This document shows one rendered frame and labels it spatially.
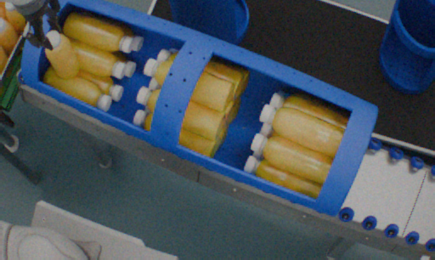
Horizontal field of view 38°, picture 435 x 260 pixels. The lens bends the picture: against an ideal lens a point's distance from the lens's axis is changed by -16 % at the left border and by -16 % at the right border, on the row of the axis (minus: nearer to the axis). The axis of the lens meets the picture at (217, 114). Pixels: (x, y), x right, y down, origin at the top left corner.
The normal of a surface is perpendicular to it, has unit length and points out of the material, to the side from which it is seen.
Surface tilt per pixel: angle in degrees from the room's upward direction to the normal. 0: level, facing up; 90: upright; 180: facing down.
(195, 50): 23
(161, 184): 0
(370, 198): 0
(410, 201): 0
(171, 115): 41
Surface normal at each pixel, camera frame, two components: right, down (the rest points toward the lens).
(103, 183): -0.04, -0.30
